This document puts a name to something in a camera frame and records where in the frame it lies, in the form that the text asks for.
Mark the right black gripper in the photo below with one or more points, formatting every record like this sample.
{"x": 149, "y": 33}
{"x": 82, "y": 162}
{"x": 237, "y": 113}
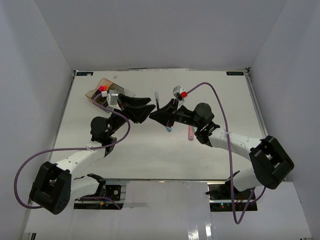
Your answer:
{"x": 166, "y": 115}

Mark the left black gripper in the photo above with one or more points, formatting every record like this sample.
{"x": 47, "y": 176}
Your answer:
{"x": 136, "y": 114}

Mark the black ink gel pen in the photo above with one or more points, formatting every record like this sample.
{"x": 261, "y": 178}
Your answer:
{"x": 157, "y": 100}

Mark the light pink correction pen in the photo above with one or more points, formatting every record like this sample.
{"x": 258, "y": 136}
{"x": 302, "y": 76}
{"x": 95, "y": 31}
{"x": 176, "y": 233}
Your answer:
{"x": 190, "y": 133}

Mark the pink cap highlighter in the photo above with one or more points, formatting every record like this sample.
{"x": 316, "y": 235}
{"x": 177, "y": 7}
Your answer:
{"x": 100, "y": 88}

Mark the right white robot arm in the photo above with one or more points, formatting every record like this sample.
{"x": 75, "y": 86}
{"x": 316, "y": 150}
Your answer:
{"x": 270, "y": 162}

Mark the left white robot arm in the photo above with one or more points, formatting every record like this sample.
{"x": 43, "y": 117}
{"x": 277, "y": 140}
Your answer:
{"x": 52, "y": 186}

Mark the clear plastic tray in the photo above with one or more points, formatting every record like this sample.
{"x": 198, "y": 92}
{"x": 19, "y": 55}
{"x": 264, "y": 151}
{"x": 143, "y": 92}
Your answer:
{"x": 128, "y": 93}

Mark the smoky grey plastic tray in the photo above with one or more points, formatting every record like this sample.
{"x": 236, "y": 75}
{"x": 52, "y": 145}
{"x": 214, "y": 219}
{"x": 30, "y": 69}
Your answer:
{"x": 117, "y": 88}

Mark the amber plastic tray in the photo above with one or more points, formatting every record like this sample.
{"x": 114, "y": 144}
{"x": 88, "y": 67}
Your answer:
{"x": 93, "y": 93}

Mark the left black logo sticker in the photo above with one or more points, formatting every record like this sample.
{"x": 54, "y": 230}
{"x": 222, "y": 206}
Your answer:
{"x": 84, "y": 73}

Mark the black logo sticker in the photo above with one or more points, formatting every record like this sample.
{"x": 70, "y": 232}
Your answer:
{"x": 84, "y": 73}
{"x": 234, "y": 73}

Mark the right black logo sticker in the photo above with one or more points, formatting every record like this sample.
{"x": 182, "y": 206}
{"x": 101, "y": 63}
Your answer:
{"x": 234, "y": 73}

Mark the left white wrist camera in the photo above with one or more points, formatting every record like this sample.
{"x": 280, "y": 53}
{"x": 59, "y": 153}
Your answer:
{"x": 112, "y": 99}

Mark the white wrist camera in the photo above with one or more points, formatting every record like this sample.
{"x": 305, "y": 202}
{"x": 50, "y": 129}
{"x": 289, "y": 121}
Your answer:
{"x": 180, "y": 94}
{"x": 112, "y": 99}

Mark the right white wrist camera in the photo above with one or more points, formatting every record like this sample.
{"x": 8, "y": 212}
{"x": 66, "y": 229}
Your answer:
{"x": 180, "y": 94}

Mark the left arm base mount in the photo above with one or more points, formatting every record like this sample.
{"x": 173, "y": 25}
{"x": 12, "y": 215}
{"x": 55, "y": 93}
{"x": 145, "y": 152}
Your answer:
{"x": 109, "y": 197}

